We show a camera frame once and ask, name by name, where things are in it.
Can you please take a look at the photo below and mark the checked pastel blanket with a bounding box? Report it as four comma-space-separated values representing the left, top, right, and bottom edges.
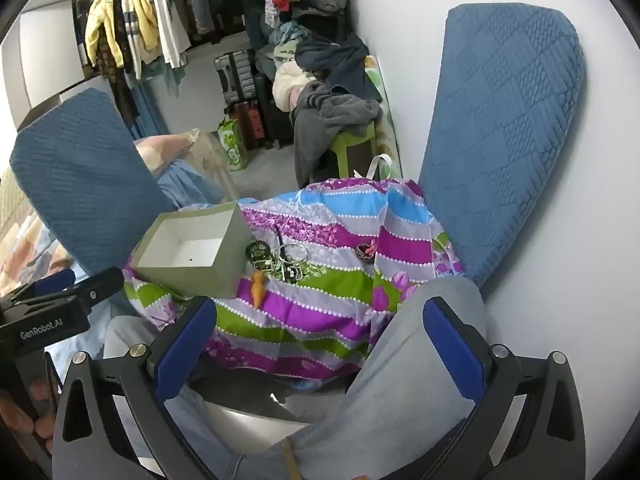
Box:
0, 165, 76, 296

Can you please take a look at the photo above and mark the cream comforter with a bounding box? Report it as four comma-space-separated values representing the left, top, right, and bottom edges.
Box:
272, 60, 321, 111

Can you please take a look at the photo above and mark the grey garment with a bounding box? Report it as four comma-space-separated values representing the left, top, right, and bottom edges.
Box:
292, 82, 383, 188

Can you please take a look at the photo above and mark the floral printed board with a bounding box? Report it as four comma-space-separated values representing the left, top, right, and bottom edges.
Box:
365, 55, 403, 178

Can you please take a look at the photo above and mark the row of hanging clothes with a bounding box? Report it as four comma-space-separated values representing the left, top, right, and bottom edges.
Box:
82, 0, 236, 96

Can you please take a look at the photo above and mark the white bag handle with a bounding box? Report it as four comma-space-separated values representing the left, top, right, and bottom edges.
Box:
352, 154, 403, 181

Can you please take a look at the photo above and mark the large blue quilted cushion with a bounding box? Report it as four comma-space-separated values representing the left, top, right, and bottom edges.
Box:
9, 87, 180, 278

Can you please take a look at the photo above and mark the red suitcase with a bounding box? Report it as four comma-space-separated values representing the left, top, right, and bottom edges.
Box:
227, 101, 263, 151

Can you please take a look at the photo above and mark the pink pillow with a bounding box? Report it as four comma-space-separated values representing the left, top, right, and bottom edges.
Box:
134, 130, 201, 171

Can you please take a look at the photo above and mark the dark blue jacket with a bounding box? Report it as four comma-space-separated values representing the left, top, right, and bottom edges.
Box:
295, 35, 383, 103

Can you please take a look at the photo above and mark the person's right leg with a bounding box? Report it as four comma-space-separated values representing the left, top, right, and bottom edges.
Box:
285, 277, 488, 480

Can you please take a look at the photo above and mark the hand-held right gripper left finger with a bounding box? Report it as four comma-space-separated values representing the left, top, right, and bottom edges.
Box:
52, 296, 218, 480

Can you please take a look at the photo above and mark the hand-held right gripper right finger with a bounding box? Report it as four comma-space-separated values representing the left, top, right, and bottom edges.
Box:
422, 296, 587, 480

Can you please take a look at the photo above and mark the black suitcase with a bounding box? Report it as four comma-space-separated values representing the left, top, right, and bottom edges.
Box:
252, 72, 296, 148

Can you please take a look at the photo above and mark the grey-green cardboard box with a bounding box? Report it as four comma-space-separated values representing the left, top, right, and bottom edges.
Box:
134, 201, 252, 299

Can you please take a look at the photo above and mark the bed with blue sheet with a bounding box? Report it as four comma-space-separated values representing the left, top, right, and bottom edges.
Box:
150, 132, 240, 209

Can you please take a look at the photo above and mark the grey suitcase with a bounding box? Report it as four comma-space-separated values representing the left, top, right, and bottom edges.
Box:
215, 51, 256, 106

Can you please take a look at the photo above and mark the person's left hand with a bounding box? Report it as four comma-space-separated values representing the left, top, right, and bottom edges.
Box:
0, 377, 57, 456

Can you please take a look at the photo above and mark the black beaded bracelet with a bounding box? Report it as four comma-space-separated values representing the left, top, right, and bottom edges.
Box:
245, 241, 273, 271

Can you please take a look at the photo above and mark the green shopping bag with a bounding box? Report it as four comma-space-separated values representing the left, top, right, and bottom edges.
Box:
217, 117, 249, 171

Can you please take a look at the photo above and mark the colourful striped floral cloth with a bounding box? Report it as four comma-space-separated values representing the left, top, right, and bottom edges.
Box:
122, 177, 466, 391

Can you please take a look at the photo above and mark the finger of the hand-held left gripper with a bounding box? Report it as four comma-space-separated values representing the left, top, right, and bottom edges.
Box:
20, 269, 77, 302
70, 266, 125, 313

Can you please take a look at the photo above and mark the green plastic stool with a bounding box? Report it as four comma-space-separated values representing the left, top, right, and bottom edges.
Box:
327, 122, 378, 181

